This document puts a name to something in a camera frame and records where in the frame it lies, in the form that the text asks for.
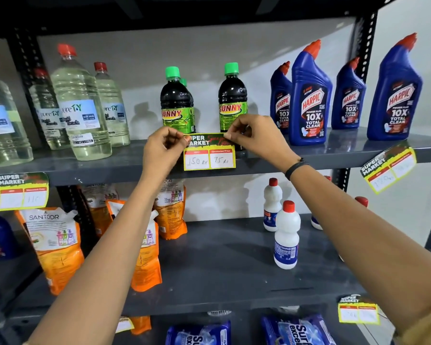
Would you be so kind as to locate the dark bottle green cap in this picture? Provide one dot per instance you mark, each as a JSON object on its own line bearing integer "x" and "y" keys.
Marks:
{"x": 191, "y": 100}
{"x": 232, "y": 100}
{"x": 174, "y": 104}

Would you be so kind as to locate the blue toilet cleaner bottle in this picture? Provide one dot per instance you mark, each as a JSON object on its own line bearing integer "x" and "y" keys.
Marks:
{"x": 310, "y": 104}
{"x": 349, "y": 100}
{"x": 395, "y": 100}
{"x": 280, "y": 100}

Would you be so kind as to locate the blue detergent packet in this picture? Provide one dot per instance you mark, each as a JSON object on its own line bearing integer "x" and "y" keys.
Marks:
{"x": 298, "y": 330}
{"x": 197, "y": 335}

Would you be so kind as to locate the person's left thumb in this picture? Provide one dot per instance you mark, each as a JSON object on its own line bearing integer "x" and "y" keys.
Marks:
{"x": 179, "y": 146}

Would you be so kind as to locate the yellow price tag handwritten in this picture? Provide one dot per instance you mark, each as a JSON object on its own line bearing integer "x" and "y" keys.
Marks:
{"x": 208, "y": 158}

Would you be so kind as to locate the person's right hand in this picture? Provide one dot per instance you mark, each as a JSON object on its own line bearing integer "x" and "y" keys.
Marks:
{"x": 262, "y": 140}

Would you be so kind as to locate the grey metal shelving rack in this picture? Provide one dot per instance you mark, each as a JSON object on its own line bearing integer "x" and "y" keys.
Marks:
{"x": 219, "y": 262}

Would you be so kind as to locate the yellow shelf price tag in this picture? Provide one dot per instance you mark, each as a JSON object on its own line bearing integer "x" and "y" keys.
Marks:
{"x": 389, "y": 168}
{"x": 21, "y": 193}
{"x": 359, "y": 312}

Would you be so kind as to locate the person's right forearm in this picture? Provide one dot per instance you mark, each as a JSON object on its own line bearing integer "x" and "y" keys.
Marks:
{"x": 366, "y": 247}

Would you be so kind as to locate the black wristband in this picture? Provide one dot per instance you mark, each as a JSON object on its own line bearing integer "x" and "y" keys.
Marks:
{"x": 295, "y": 168}

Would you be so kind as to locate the person's left forearm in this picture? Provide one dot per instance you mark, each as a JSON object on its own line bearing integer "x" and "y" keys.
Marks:
{"x": 104, "y": 262}

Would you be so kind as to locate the small white shelf tag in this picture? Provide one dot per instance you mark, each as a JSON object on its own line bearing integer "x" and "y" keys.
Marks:
{"x": 124, "y": 325}

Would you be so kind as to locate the person's left hand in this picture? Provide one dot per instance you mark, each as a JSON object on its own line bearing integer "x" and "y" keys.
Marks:
{"x": 158, "y": 154}

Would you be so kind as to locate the tall clear bottle red cap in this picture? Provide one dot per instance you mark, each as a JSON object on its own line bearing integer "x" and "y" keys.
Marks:
{"x": 81, "y": 114}

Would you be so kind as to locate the person's right thumb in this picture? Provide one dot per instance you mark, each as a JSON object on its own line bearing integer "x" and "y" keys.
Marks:
{"x": 237, "y": 140}

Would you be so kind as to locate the large clear liquid bottle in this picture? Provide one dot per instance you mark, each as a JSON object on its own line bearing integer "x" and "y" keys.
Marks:
{"x": 3, "y": 140}

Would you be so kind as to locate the orange refill pouch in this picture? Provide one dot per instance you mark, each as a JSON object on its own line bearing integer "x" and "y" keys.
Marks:
{"x": 97, "y": 208}
{"x": 170, "y": 211}
{"x": 140, "y": 324}
{"x": 149, "y": 258}
{"x": 54, "y": 244}

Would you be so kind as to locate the white bottle red cap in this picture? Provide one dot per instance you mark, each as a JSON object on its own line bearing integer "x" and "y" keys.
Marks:
{"x": 272, "y": 208}
{"x": 362, "y": 201}
{"x": 286, "y": 237}

